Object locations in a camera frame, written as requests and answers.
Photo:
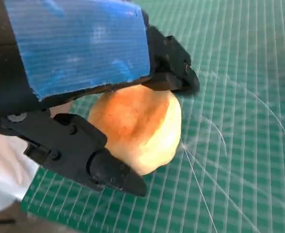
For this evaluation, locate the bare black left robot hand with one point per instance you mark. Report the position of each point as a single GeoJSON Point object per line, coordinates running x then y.
{"type": "Point", "coordinates": [79, 48]}

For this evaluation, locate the round toy bread bun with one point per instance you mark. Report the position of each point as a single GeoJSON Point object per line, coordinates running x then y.
{"type": "Point", "coordinates": [144, 126]}

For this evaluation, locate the person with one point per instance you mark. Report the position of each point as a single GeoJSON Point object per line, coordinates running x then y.
{"type": "Point", "coordinates": [1, 170]}

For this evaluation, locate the green cutting mat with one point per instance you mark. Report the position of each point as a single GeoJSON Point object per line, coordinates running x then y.
{"type": "Point", "coordinates": [229, 145]}

